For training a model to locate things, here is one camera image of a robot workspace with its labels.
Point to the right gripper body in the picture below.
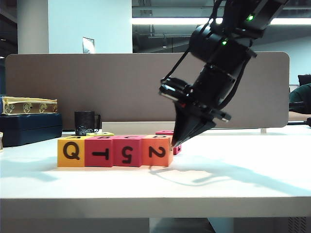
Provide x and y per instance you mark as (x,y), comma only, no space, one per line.
(206,110)

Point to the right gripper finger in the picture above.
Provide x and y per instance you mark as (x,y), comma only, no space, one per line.
(201,126)
(184,123)

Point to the pink block with S p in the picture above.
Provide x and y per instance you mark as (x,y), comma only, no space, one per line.
(164,132)

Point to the orange foam letter block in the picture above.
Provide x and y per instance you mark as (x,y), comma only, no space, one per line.
(156,153)

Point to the pink block with C 5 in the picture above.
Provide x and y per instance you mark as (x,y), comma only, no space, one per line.
(126,153)

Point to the green foam letter block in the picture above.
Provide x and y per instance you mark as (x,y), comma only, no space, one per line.
(99,134)

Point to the pink block with B 4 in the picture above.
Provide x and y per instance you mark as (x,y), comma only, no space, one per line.
(99,153)

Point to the yellow foam letter block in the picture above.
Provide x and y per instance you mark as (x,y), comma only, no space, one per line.
(71,151)

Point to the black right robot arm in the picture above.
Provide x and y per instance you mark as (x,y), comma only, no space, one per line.
(218,68)

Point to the person in dark shirt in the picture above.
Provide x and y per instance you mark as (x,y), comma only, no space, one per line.
(297,94)

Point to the grey desk divider panel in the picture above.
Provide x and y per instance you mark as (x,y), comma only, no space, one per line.
(97,85)

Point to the black mug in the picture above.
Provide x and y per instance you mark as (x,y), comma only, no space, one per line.
(83,122)

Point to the black round desk object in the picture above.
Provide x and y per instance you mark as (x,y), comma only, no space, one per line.
(309,122)

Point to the long ceiling light strip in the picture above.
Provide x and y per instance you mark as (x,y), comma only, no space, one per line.
(296,21)

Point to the black vent grille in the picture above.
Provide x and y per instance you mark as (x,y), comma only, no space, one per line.
(297,225)

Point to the dark blue case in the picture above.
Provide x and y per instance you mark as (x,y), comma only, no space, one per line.
(31,126)

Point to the yellow patterned box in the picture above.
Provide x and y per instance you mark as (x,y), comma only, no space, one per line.
(29,106)

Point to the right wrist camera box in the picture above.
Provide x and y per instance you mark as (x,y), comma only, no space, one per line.
(176,89)

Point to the white divider foot bracket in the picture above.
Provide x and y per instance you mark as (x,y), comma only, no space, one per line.
(263,131)

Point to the small wall sign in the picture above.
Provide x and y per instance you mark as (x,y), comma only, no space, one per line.
(88,45)

